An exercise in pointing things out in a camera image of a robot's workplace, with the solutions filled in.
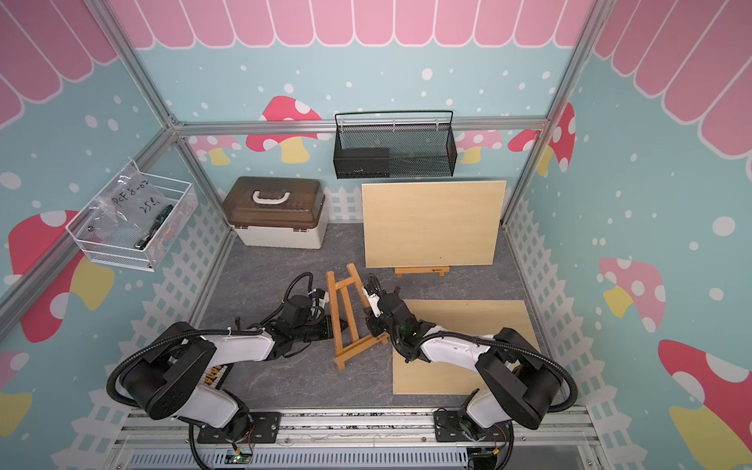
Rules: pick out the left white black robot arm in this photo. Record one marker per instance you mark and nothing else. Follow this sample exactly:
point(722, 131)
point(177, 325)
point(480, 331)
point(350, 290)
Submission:
point(167, 379)

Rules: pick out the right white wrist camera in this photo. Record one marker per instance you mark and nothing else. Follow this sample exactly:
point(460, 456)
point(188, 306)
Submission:
point(373, 291)

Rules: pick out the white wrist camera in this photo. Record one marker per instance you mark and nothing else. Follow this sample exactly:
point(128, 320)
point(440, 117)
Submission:
point(373, 291)
point(319, 298)

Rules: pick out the clear plastic labelled bag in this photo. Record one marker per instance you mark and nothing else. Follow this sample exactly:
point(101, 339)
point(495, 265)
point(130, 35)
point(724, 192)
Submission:
point(129, 203)

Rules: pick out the white wire wall basket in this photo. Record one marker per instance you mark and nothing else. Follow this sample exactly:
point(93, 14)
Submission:
point(119, 251)

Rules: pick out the black tray of bits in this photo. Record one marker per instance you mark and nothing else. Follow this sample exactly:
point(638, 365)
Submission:
point(215, 376)

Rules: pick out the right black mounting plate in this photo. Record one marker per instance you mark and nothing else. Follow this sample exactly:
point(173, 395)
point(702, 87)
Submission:
point(455, 426)

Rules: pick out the wooden easel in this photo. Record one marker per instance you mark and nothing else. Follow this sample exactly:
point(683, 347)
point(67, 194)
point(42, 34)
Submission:
point(441, 270)
point(348, 342)

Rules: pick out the plywood board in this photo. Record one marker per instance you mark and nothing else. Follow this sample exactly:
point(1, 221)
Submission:
point(451, 370)
point(428, 224)

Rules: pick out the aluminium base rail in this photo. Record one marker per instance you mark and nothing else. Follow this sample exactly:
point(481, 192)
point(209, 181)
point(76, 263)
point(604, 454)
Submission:
point(405, 439)

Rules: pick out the green circuit board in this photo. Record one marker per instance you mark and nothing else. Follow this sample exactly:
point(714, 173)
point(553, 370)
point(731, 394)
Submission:
point(239, 458)

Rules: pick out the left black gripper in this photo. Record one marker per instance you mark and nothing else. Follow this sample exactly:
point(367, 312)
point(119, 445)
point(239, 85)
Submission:
point(327, 328)

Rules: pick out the brown lid storage box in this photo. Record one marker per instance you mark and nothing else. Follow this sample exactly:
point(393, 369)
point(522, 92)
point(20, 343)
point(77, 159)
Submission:
point(277, 212)

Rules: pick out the black mounting plate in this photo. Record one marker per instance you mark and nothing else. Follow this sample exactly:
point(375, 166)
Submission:
point(256, 427)
point(455, 426)

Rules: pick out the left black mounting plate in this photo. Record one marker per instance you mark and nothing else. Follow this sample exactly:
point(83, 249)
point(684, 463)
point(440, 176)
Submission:
point(256, 427)

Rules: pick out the black box in basket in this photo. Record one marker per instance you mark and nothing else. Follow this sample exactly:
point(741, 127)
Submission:
point(362, 163)

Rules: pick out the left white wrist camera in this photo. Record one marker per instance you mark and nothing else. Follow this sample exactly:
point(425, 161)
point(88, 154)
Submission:
point(319, 298)

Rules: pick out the black mesh wall basket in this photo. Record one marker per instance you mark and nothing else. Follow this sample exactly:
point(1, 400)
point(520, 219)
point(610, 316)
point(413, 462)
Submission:
point(421, 143)

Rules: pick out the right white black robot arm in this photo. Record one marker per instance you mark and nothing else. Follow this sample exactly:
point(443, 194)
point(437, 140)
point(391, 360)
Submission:
point(523, 384)

